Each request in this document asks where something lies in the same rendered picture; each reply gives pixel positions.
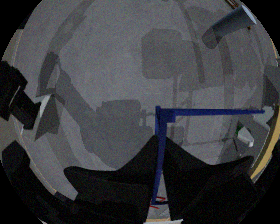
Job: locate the white flat panel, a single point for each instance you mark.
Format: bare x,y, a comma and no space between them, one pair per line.
272,93

